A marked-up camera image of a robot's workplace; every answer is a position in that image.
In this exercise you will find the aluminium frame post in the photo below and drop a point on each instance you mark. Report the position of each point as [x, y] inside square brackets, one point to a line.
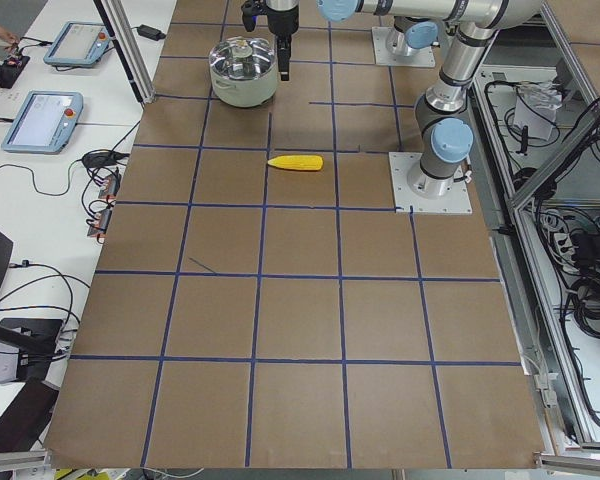
[117, 25]

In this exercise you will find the upper teach pendant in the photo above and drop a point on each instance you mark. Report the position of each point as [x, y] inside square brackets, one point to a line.
[79, 44]

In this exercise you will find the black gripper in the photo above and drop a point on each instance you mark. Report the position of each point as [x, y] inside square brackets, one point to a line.
[282, 21]

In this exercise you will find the lower teach pendant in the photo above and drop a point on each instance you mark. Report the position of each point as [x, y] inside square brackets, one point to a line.
[44, 123]

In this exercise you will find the black power adapter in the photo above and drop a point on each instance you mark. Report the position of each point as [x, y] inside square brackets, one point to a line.
[149, 32]

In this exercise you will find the teach pendant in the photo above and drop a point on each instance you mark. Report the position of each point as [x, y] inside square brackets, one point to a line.
[79, 44]
[44, 123]

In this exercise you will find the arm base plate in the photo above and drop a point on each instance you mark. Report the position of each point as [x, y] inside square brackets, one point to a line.
[414, 192]
[423, 59]

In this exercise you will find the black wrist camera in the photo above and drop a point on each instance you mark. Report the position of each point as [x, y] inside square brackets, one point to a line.
[251, 10]

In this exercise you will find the brown paper table mat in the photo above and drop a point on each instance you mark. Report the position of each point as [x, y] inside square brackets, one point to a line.
[247, 316]

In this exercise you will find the glass pot lid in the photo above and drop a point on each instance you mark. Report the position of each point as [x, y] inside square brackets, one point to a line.
[242, 58]

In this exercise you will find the yellow corn cob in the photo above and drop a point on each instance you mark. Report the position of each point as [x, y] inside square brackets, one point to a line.
[297, 162]

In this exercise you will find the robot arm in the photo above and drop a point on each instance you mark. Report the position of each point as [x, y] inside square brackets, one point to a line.
[409, 35]
[447, 142]

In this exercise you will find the pale green cooking pot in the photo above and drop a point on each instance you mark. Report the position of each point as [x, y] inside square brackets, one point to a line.
[245, 94]

